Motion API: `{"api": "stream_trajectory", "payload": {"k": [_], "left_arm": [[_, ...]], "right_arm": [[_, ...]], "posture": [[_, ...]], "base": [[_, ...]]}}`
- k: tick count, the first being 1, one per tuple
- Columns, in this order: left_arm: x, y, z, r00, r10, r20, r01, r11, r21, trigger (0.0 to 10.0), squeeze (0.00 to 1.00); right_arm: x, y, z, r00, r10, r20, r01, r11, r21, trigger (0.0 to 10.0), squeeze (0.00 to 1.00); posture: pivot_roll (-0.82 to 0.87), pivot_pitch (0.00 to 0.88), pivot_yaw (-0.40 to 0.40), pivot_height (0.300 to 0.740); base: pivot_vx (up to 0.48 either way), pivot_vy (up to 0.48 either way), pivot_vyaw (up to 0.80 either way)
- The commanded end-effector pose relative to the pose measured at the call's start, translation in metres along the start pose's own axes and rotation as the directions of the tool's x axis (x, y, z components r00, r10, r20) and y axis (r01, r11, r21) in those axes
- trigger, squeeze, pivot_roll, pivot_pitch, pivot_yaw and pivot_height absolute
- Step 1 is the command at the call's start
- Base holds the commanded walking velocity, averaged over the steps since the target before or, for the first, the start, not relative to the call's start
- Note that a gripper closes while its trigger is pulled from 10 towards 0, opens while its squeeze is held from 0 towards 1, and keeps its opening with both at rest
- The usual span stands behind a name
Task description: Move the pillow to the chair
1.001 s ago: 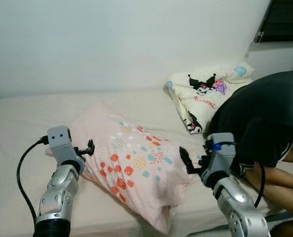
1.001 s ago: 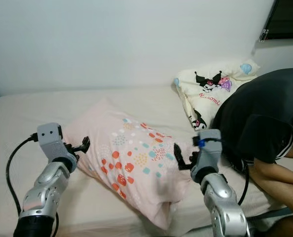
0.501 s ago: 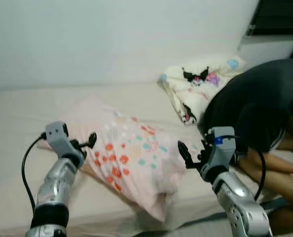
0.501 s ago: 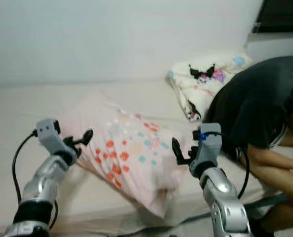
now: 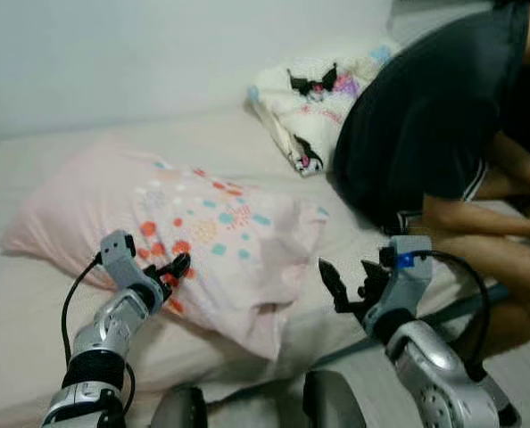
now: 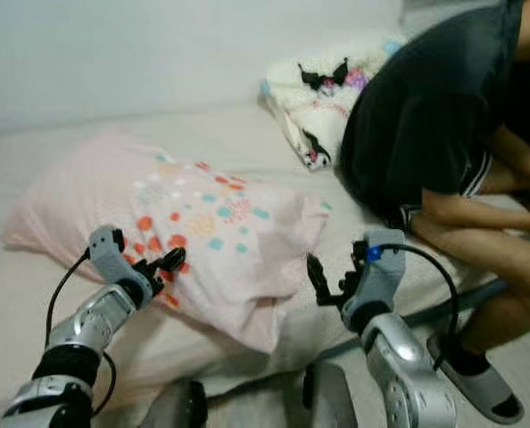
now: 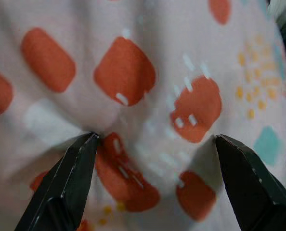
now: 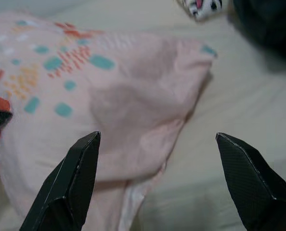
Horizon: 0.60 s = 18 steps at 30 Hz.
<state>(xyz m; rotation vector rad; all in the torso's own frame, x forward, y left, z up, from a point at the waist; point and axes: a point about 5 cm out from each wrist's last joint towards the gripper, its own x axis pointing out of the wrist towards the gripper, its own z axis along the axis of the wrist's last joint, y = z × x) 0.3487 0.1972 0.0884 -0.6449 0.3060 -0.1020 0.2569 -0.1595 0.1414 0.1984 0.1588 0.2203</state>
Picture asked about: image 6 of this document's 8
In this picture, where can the pink dotted pillow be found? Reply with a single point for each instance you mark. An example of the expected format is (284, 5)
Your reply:
(229, 223)

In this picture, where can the bare forearm of person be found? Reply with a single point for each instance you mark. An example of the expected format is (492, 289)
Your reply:
(479, 212)

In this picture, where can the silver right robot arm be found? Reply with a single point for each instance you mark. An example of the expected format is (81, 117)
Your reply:
(412, 374)

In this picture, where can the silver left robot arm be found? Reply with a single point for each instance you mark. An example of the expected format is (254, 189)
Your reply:
(91, 334)

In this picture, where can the grey right robot leg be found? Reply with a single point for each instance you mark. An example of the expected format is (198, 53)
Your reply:
(327, 401)

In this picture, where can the white mattress bed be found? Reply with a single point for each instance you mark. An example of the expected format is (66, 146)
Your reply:
(24, 303)

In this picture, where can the grey slipper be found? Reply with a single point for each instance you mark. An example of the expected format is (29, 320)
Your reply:
(484, 383)

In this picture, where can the white cartoon print blanket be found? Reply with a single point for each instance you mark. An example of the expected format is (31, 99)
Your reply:
(314, 102)

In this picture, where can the person in dark shirt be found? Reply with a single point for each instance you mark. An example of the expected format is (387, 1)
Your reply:
(434, 107)

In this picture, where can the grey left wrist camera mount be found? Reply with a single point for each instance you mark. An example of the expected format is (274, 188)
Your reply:
(113, 257)

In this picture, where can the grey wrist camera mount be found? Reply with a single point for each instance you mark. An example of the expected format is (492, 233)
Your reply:
(113, 257)
(381, 276)

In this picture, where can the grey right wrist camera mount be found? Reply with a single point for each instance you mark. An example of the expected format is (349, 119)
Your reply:
(381, 276)

